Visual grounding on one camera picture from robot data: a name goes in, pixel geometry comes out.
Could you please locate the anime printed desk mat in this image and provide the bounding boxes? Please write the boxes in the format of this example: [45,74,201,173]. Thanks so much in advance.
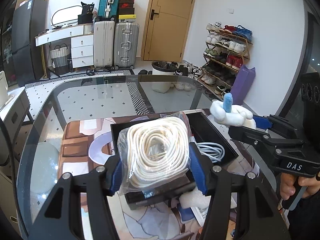
[56,108,261,240]

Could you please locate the silver suitcase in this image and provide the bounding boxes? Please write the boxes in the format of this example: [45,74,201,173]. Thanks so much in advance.
[113,22,139,69]

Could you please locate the black handbag on desk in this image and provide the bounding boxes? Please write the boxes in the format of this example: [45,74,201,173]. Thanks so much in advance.
[78,2,94,24]

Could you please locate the black cardboard box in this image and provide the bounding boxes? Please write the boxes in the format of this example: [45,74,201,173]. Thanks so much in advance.
[111,111,239,210]

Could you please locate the white suitcase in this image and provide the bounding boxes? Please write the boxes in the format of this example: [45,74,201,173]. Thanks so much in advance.
[93,21,115,68]

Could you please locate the stacked shoe boxes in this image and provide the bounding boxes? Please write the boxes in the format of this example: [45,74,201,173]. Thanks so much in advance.
[118,0,136,22]

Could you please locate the wooden door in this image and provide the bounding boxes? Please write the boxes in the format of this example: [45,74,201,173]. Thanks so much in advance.
[141,0,195,62]

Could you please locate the white cable bundle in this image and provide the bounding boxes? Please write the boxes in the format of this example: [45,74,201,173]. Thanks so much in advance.
[196,142,226,162]

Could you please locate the white dresser desk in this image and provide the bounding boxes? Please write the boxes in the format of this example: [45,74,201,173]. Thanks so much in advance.
[35,23,94,69]

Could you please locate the purple bag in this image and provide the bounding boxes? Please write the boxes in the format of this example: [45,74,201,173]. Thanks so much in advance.
[231,65,255,105]

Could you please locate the white trash bin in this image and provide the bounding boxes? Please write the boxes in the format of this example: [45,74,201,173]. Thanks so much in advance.
[151,61,177,94]

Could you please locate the grey side cabinet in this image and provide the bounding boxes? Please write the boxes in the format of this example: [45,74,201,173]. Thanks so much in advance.
[0,87,34,167]

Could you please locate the black refrigerator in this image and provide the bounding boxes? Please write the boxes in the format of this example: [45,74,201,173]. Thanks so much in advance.
[11,0,47,87]

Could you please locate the wooden shoe rack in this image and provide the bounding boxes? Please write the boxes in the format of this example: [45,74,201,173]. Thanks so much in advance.
[198,22,253,100]

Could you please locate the white electric kettle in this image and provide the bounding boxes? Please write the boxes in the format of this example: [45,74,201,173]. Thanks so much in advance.
[0,70,9,107]

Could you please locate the white foam block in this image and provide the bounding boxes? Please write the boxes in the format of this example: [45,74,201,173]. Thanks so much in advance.
[179,187,211,209]

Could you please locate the oval vanity mirror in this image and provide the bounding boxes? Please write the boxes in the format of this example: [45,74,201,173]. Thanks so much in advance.
[50,5,82,27]

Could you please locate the woven laundry basket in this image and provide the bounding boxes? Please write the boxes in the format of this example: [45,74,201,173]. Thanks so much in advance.
[50,43,71,75]

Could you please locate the person's right hand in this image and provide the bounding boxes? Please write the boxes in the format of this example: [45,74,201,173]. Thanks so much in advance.
[280,173,320,200]

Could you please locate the teal suitcase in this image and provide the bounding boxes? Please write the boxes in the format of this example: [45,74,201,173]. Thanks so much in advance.
[98,0,120,20]

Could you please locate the white blue plush toy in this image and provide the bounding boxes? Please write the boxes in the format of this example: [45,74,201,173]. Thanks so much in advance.
[209,93,257,129]

